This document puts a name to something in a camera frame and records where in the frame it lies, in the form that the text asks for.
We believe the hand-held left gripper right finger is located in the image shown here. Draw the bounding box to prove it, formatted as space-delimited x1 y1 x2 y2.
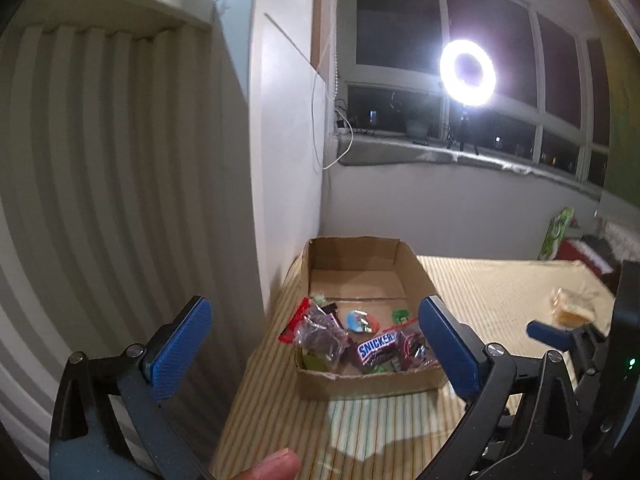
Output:
417 296 588 480

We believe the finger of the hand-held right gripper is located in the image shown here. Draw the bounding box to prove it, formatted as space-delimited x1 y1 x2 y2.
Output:
526 321 613 376

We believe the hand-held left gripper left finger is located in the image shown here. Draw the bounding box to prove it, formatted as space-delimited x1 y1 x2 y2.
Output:
49 296 213 480

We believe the clear bread packet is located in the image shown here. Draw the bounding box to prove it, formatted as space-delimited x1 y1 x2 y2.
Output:
550 287 601 328

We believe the small red dates packet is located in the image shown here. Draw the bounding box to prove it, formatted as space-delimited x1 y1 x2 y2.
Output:
397 332 431 366

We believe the chocolate bar packet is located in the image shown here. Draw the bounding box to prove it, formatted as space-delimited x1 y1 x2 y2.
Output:
356 330 402 368

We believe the round green snack packet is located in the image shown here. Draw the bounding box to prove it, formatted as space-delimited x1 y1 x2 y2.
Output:
345 310 378 335

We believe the cardboard box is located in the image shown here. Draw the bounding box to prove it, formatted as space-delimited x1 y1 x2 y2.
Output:
295 235 448 402

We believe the person's left hand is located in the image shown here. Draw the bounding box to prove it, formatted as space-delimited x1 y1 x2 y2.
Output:
235 448 302 480

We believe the striped cloth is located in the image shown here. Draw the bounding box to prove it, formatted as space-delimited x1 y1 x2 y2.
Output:
210 255 618 480

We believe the red box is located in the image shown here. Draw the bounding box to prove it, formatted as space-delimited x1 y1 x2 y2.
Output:
557 237 617 276

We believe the green gift bag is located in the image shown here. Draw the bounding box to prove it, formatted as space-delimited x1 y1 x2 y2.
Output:
539 206 576 261

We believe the grey windowsill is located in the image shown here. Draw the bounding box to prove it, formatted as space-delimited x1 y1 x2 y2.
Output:
337 132 606 196

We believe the grey striped curtain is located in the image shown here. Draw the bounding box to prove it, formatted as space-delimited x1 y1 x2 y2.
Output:
0 25 266 480

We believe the white panel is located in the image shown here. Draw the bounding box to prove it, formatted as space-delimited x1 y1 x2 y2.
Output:
249 10 332 316

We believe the black tripod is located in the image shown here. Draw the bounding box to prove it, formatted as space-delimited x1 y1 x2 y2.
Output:
446 105 481 156

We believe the large window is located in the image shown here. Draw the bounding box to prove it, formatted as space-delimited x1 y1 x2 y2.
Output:
345 0 611 186

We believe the white cable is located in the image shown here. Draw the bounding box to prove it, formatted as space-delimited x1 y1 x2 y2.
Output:
310 0 353 171

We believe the ring light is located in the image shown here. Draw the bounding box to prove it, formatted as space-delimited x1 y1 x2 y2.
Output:
439 39 497 107

